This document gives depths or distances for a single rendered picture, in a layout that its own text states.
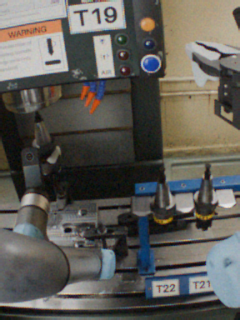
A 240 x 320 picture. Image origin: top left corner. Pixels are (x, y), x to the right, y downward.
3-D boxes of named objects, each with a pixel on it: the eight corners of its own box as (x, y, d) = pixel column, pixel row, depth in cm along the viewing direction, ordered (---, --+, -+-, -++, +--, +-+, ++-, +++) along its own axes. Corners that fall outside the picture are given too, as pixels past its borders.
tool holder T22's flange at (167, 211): (176, 200, 100) (176, 192, 98) (175, 217, 95) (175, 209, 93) (152, 200, 100) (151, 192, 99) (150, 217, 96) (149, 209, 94)
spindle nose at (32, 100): (66, 80, 102) (59, 41, 95) (61, 109, 89) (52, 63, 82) (11, 89, 103) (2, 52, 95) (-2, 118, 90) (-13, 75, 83)
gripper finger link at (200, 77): (172, 77, 57) (212, 100, 51) (171, 42, 54) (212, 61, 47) (188, 72, 58) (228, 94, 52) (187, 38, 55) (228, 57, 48)
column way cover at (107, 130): (137, 164, 162) (126, 48, 131) (27, 172, 165) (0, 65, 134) (137, 157, 166) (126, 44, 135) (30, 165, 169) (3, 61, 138)
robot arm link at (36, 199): (14, 204, 87) (47, 203, 86) (17, 191, 90) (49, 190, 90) (22, 226, 91) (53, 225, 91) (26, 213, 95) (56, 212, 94)
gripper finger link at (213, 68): (184, 63, 51) (227, 86, 44) (183, 53, 50) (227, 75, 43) (209, 56, 52) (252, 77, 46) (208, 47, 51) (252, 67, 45)
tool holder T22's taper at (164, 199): (172, 195, 98) (172, 174, 93) (172, 207, 94) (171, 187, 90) (154, 195, 98) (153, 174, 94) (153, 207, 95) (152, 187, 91)
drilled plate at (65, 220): (96, 262, 117) (94, 253, 114) (12, 262, 119) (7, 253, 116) (99, 212, 136) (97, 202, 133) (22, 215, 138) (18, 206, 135)
